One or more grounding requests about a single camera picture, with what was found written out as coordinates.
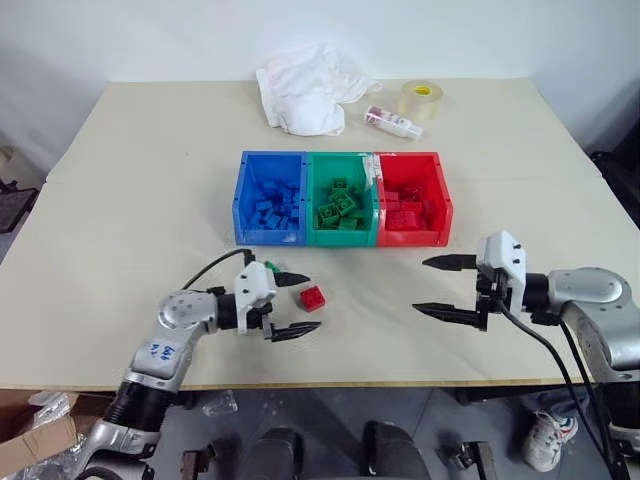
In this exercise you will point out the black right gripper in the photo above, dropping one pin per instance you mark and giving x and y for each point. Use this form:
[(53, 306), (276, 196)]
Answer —
[(489, 295)]

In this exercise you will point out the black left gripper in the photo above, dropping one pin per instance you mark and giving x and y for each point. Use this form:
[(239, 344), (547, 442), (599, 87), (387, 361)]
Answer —
[(267, 322)]

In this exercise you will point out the small green toy block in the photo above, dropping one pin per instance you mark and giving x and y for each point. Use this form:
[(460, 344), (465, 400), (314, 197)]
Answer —
[(270, 266)]

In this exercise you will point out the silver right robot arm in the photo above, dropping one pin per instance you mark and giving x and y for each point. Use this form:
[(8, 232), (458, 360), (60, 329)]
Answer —
[(590, 295)]

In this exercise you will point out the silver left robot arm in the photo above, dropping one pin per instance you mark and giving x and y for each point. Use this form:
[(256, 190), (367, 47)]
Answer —
[(165, 350)]

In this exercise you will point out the large red toy block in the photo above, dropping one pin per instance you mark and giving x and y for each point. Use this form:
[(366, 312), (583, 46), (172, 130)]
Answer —
[(404, 220)]

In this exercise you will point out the blue toy block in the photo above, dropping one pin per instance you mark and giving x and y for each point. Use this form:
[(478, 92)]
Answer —
[(291, 194), (275, 221), (261, 206), (267, 187)]

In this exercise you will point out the red plastic bin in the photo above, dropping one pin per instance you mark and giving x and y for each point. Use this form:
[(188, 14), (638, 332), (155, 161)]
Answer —
[(440, 200)]

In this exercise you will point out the blue plastic bin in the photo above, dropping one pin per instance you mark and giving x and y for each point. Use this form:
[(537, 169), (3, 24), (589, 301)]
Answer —
[(245, 200)]

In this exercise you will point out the crumpled clear plastic wrap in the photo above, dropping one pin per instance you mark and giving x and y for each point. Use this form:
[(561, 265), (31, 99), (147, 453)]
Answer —
[(220, 405)]

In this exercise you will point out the green plastic bin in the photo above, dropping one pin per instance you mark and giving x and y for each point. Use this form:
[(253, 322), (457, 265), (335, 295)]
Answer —
[(315, 165)]

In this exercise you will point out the white paper label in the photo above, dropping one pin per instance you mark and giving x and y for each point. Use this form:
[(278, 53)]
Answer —
[(371, 170)]

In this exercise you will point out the dark rounded shape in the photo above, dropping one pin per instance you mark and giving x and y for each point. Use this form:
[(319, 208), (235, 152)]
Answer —
[(277, 455), (392, 452)]

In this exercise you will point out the small clear spray bottle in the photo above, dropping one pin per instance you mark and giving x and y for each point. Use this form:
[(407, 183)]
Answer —
[(392, 121)]

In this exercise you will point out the white sneaker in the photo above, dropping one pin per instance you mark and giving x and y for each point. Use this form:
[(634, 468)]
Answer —
[(547, 440)]

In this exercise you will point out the clear tape roll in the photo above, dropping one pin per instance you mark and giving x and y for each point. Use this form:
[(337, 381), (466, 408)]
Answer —
[(422, 102)]

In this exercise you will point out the black equipment case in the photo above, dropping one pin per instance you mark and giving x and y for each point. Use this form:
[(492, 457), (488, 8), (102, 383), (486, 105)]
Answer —
[(620, 175)]

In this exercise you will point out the crumpled white cloth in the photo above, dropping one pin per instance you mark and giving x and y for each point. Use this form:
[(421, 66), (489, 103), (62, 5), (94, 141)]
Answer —
[(305, 90)]

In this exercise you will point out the clear plastic bag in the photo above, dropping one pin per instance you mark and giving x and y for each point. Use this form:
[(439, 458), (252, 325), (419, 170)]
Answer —
[(47, 402)]

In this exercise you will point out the brown cardboard box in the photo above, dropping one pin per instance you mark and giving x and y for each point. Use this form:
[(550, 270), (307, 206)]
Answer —
[(30, 430)]

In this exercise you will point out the black equipment stand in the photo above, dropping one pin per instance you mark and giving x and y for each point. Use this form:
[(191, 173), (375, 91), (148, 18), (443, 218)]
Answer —
[(12, 200)]

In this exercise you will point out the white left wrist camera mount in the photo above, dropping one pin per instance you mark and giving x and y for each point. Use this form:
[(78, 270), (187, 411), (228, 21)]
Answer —
[(252, 290)]

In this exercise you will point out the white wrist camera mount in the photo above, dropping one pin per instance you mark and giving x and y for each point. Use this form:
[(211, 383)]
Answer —
[(252, 290), (505, 255)]

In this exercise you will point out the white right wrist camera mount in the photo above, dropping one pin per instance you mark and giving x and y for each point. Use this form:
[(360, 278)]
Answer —
[(505, 255)]

